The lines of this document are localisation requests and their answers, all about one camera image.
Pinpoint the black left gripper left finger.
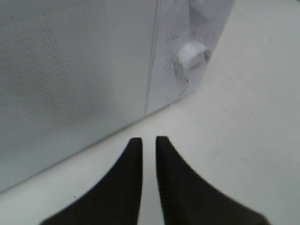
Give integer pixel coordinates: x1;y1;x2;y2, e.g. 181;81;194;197
42;138;143;225

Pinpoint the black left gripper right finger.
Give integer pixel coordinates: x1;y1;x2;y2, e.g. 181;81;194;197
156;136;269;225

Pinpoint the white microwave door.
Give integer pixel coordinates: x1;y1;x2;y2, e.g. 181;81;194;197
0;0;158;191

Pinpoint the white timer knob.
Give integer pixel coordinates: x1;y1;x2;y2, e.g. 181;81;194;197
173;40;211;78

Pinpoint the white microwave oven body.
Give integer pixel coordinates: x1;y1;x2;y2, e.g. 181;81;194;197
146;0;235;115

